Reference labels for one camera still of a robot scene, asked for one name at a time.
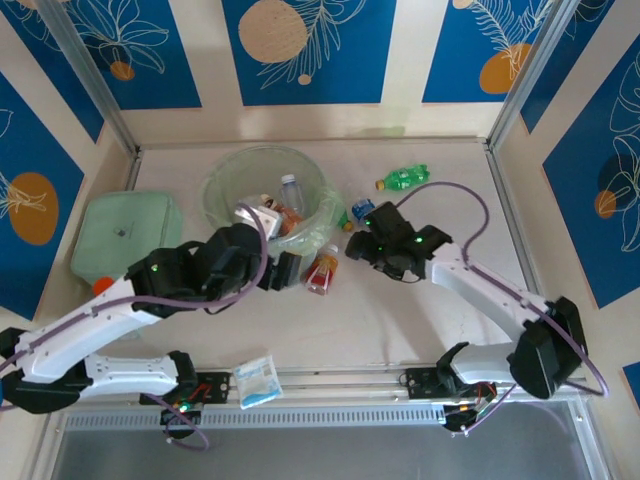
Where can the aluminium table side rail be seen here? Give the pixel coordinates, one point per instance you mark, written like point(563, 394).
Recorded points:
point(511, 200)

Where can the green lined trash bin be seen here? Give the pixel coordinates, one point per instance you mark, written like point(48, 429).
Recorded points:
point(325, 215)

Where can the aluminium table back rail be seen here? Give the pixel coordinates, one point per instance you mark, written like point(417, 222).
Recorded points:
point(425, 143)

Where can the white blue wipes packet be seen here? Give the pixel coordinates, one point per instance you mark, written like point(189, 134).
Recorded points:
point(257, 382)

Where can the red orange drink bottle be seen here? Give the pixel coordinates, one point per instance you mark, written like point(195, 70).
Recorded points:
point(322, 272)

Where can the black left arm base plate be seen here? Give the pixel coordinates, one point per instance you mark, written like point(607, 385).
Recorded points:
point(215, 387)

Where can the blue label water bottle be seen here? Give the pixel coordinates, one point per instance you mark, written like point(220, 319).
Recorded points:
point(362, 210)

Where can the aluminium front mounting rail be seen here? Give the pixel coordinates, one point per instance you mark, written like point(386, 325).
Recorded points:
point(350, 385)

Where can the green bottle with yellow cap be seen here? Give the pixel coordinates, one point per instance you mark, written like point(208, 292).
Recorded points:
point(405, 178)
point(344, 220)

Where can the clear bottle with orange cap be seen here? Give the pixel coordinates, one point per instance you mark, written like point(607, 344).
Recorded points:
point(102, 286)

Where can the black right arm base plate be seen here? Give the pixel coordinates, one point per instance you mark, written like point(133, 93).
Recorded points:
point(417, 382)

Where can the aluminium frame post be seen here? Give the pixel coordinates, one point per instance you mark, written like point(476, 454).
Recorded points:
point(90, 75)
point(533, 75)

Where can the green plastic lid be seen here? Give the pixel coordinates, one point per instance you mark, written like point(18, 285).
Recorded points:
point(120, 225)

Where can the blue floral wall poster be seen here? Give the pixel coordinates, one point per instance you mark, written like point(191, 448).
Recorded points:
point(575, 50)
point(590, 225)
point(150, 60)
point(350, 50)
point(30, 250)
point(55, 55)
point(450, 50)

